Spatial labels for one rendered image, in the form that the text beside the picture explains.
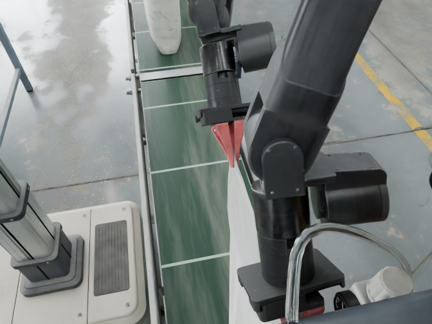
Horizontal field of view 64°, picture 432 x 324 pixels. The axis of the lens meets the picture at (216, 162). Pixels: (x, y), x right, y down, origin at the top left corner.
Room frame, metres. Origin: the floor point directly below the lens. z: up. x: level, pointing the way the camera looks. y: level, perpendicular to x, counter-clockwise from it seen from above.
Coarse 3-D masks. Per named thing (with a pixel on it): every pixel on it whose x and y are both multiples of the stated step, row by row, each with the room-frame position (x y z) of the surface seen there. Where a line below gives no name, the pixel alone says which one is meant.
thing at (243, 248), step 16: (240, 176) 0.33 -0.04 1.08; (240, 192) 0.32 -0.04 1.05; (240, 208) 0.32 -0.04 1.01; (240, 224) 0.31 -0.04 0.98; (240, 240) 0.30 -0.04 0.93; (256, 240) 0.24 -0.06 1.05; (240, 256) 0.29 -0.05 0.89; (256, 256) 0.23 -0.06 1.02; (240, 288) 0.24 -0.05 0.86; (240, 304) 0.21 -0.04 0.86; (240, 320) 0.19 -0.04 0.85; (256, 320) 0.18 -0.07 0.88
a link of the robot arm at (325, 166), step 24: (288, 144) 0.19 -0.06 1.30; (264, 168) 0.19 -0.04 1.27; (288, 168) 0.19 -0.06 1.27; (312, 168) 0.21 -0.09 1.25; (336, 168) 0.20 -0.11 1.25; (360, 168) 0.20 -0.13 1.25; (264, 192) 0.18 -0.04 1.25; (288, 192) 0.18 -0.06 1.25; (336, 192) 0.19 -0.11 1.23; (360, 192) 0.19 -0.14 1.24; (384, 192) 0.19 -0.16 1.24; (336, 216) 0.17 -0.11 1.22; (360, 216) 0.17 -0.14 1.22; (384, 216) 0.18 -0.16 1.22
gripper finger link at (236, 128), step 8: (208, 112) 0.41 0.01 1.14; (216, 112) 0.41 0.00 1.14; (224, 112) 0.41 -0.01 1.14; (200, 120) 0.41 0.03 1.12; (208, 120) 0.40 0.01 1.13; (216, 120) 0.40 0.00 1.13; (224, 120) 0.40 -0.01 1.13; (232, 120) 0.40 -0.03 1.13; (240, 120) 0.40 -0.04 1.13; (232, 128) 0.41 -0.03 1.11; (240, 128) 0.40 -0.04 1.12; (232, 136) 0.42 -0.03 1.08; (240, 136) 0.39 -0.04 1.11; (232, 144) 0.41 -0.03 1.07; (240, 144) 0.39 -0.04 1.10
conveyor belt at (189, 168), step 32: (160, 96) 1.41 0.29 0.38; (192, 96) 1.41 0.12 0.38; (160, 128) 1.18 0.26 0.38; (192, 128) 1.18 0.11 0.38; (160, 160) 0.97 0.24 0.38; (192, 160) 0.97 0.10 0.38; (224, 160) 0.97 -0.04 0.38; (160, 192) 0.80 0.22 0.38; (192, 192) 0.80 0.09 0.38; (224, 192) 0.80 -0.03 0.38; (160, 224) 0.66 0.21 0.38; (192, 224) 0.66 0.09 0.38; (224, 224) 0.66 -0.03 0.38; (160, 256) 0.53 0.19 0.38; (192, 256) 0.53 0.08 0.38; (224, 256) 0.53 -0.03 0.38; (192, 288) 0.42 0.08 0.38; (224, 288) 0.42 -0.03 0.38; (192, 320) 0.32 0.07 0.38; (224, 320) 0.32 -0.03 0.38
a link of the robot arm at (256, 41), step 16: (208, 0) 0.53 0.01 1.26; (208, 16) 0.52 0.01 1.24; (208, 32) 0.50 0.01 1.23; (224, 32) 0.51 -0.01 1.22; (240, 32) 0.51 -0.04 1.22; (256, 32) 0.51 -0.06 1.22; (272, 32) 0.50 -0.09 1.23; (240, 48) 0.48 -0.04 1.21; (256, 48) 0.48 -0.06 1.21; (272, 48) 0.48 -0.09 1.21; (256, 64) 0.47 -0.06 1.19
